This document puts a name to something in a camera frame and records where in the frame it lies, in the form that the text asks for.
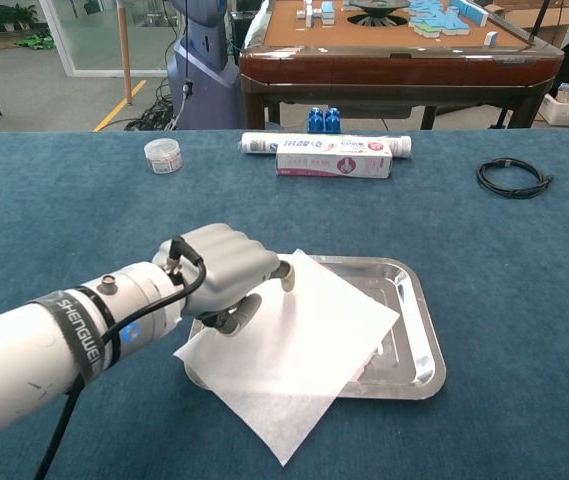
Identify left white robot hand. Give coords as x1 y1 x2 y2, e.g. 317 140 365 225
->
151 223 296 337

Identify white paper sheet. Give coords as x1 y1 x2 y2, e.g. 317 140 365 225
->
172 248 401 467

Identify shiny metal tray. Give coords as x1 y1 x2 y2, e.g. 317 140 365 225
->
183 254 448 401

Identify white rolled bag tube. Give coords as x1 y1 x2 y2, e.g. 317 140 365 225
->
237 131 413 159

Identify clear round toothpick jar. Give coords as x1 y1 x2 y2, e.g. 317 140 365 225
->
143 138 184 176

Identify white toothpaste box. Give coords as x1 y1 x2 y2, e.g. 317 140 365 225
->
275 137 394 179

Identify blue bottle pack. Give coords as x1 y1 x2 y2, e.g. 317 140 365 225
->
307 105 342 134

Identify blue felt table cloth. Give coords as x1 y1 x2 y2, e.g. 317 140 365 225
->
0 128 569 480

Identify black cabinet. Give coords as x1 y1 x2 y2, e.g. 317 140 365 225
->
228 9 265 51

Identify wooden pole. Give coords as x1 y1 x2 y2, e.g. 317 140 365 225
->
116 0 134 106

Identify brown mahjong table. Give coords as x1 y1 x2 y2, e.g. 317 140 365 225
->
238 0 565 131

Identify green leafy pile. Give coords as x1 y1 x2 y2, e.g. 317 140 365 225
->
18 30 58 51

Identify blue mahjong tile pile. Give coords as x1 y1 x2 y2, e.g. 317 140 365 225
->
407 0 470 39

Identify blue mahjong tile row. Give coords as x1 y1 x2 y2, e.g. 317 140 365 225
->
451 0 490 27

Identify thin black pole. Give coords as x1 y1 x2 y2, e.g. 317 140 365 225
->
531 0 551 46

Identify cardboard box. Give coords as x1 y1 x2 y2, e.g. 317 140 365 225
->
491 0 569 39

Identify tangled black floor cables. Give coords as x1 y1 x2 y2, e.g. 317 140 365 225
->
123 77 180 132

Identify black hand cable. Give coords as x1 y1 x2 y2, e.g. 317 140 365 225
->
33 234 208 480

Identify black coiled cable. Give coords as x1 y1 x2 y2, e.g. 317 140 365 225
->
476 157 555 200

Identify white glass partition frame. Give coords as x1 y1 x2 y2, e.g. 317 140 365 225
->
38 0 175 79

